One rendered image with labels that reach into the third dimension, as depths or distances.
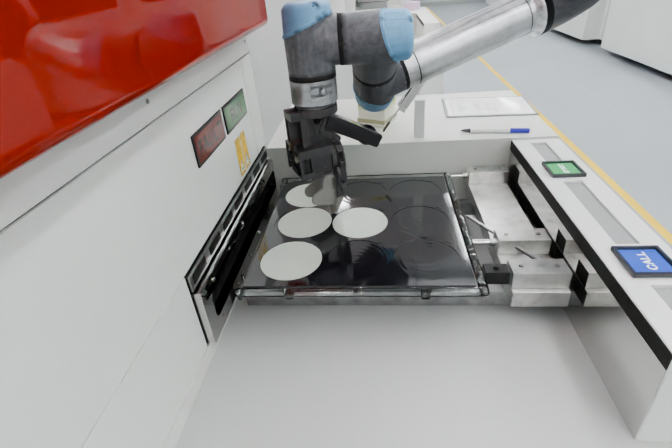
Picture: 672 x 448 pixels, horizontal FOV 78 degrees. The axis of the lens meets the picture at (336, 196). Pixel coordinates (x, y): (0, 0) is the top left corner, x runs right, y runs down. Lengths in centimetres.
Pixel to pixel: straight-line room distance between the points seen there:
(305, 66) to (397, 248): 32
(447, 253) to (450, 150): 31
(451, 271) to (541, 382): 18
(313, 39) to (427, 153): 41
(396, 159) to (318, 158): 28
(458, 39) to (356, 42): 22
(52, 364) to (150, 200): 19
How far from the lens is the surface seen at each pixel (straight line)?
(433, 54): 77
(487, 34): 82
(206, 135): 64
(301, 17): 63
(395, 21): 64
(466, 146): 94
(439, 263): 66
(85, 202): 42
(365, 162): 93
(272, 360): 65
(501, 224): 80
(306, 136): 68
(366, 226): 74
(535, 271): 66
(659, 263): 64
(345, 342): 66
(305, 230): 75
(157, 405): 56
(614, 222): 72
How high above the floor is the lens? 131
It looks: 29 degrees down
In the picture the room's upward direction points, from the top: 5 degrees counter-clockwise
